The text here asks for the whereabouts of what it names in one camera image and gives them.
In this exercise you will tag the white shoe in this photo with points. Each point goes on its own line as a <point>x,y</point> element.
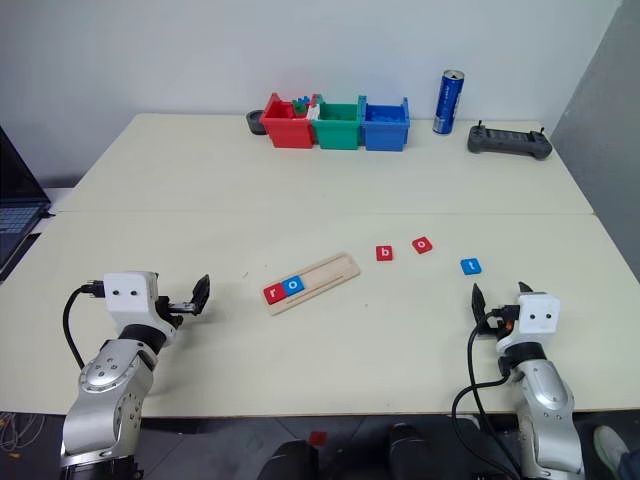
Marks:
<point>610,447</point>

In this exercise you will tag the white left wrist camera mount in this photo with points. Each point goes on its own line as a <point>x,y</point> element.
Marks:
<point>129,297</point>

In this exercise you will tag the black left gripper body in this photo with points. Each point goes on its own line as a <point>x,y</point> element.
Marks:
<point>172,309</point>

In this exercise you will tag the small blue toy brick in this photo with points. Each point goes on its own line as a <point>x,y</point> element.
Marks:
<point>303,100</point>

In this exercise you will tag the red letter tile o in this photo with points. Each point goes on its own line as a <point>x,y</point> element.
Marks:
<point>422,245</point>

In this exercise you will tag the open laptop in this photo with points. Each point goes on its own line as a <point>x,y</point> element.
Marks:
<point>17,200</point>

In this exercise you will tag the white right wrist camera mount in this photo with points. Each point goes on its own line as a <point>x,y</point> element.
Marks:
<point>537,315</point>

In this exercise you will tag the small red square piece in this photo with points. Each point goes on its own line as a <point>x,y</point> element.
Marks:
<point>318,438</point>

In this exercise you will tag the green toy brick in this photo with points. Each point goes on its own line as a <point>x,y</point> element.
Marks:
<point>299,110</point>

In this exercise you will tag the blue letter tile t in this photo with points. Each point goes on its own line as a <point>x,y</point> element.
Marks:
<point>471,266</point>

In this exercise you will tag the wooden letter tray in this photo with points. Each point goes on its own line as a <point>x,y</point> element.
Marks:
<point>325,277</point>

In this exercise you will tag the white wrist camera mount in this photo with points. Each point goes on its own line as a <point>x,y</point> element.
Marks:
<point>537,315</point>
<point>129,297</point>

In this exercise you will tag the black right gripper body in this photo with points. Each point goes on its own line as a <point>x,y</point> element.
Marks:
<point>502,324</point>

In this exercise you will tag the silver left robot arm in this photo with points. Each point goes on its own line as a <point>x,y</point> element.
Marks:
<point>107,390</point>

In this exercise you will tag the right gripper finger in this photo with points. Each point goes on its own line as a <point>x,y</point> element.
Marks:
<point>478,302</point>
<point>525,289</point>

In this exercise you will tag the green plastic bin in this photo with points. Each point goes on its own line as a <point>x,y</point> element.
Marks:
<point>337,132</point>

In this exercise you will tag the dark grey handheld controller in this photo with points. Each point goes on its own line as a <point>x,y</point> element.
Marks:
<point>510,140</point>

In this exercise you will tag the red letter tile b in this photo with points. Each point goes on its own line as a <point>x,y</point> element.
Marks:
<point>384,253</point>

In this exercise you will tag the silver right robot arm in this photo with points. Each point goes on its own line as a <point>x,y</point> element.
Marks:
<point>547,400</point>

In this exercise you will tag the dark rounded shape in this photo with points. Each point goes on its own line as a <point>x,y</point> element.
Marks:
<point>290,462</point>
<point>407,450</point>

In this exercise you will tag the red plastic bin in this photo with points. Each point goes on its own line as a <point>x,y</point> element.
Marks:
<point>287,131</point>

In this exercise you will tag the black round dish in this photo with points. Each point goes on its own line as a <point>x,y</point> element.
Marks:
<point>254,124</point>

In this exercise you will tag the grey partition panel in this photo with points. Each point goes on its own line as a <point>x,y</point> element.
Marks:
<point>605,125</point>

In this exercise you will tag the blue plastic bin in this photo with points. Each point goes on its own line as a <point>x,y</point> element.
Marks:
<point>384,135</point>

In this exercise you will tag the white card in bin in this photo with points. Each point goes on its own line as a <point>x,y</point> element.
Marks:
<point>313,109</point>

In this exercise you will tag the blue letter tile o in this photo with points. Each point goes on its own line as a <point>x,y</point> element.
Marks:
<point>293,286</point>

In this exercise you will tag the blue drink can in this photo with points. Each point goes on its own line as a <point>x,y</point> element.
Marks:
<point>448,102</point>

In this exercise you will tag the red letter tile r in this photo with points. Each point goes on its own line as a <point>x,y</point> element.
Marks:
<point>274,294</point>

